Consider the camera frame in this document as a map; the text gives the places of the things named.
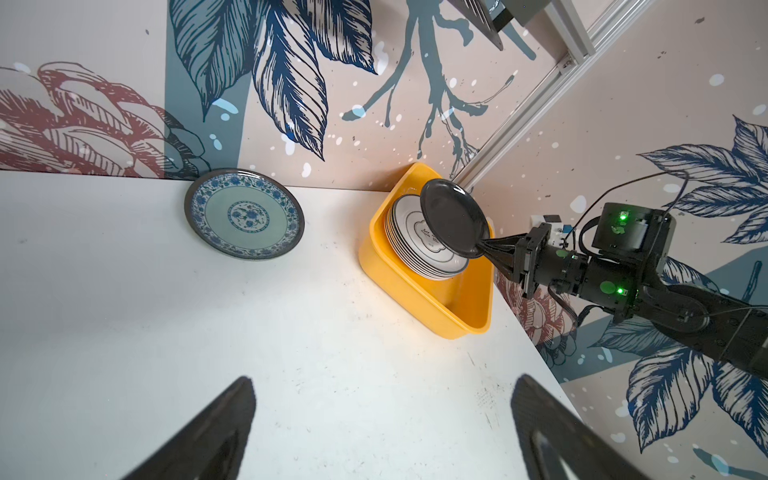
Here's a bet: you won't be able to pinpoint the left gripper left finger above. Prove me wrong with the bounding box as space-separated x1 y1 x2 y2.
126 376 257 480

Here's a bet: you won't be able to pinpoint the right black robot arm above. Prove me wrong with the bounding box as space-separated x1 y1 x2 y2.
475 203 767 378

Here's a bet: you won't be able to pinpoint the yellow plastic bin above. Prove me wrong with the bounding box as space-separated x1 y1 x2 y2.
358 163 494 340

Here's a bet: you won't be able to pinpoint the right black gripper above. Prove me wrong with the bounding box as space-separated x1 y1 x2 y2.
477 224 600 300

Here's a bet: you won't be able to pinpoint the small teal patterned plate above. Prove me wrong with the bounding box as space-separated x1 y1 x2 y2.
184 169 305 261

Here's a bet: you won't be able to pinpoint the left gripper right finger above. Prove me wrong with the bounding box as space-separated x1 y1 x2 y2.
511 375 646 480

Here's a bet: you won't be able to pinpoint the white plate black rings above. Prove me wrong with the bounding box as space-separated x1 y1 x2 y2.
383 193 470 282

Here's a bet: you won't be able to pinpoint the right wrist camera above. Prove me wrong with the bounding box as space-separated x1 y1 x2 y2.
530 214 573 238

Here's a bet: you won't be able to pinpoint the black round plate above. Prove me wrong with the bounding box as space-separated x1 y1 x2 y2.
420 178 490 259

